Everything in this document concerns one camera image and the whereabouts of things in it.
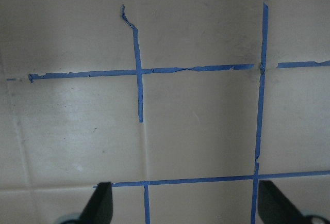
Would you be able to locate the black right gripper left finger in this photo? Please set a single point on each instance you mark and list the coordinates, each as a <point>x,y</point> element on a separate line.
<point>99,208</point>

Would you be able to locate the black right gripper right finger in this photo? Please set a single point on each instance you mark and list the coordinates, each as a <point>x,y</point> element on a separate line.
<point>275,207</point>

